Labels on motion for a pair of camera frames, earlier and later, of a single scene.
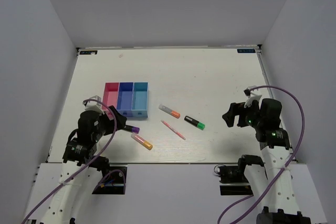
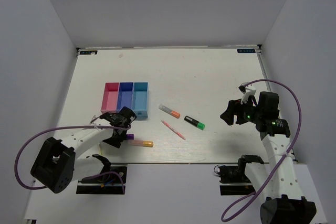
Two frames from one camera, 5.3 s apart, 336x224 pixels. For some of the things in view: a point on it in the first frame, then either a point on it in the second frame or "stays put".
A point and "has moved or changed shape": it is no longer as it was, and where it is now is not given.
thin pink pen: x=177 y=133 stays put
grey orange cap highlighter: x=172 y=113 stays put
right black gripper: x=238 y=108 stays put
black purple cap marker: x=132 y=129 to x=130 y=136
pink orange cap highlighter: x=142 y=141 has moved or changed shape
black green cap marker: x=194 y=122 stays put
